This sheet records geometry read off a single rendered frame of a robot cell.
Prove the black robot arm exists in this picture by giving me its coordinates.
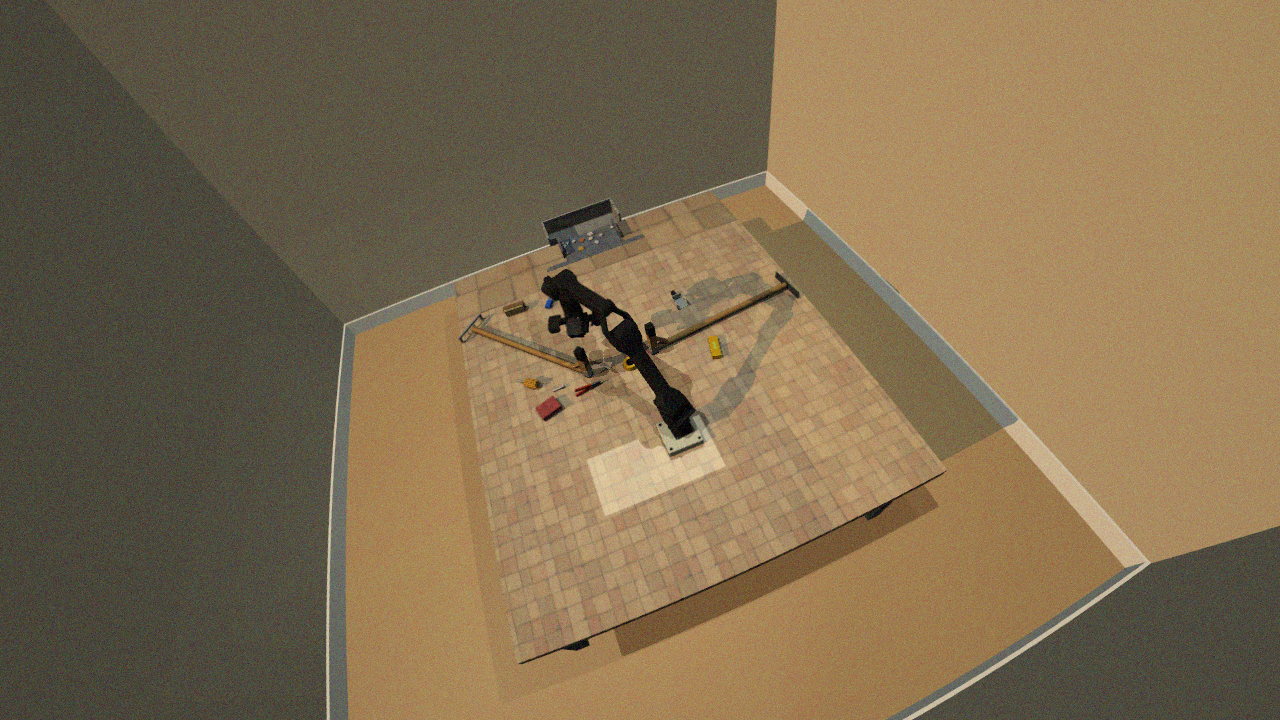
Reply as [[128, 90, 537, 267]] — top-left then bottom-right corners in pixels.
[[541, 269, 696, 439]]

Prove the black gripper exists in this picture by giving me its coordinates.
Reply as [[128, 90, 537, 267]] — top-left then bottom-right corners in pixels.
[[548, 304, 602, 334]]

